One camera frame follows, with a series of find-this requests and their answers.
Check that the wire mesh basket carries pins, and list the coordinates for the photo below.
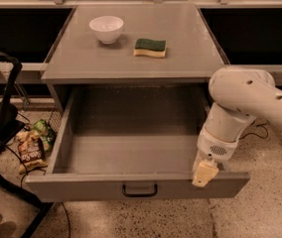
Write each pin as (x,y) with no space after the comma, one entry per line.
(54,123)

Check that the grey top drawer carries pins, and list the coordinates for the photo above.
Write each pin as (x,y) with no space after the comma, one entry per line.
(130,143)

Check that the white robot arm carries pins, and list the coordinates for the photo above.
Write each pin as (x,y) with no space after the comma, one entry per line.
(239,97)

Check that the brown chip bag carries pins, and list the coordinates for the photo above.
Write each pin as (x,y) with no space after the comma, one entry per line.
(31,151)

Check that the metal window railing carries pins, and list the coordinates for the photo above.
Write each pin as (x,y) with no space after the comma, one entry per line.
(34,38)

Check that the grey drawer cabinet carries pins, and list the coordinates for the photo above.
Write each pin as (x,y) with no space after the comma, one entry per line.
(191,53)

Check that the green chip bag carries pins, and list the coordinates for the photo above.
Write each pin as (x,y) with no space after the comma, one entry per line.
(47,134)

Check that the white bowl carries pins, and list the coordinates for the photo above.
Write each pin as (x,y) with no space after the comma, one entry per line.
(107,29)

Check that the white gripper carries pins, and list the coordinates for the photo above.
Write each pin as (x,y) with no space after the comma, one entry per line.
(213,148)

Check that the green yellow sponge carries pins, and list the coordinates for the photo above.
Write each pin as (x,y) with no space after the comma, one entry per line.
(150,48)

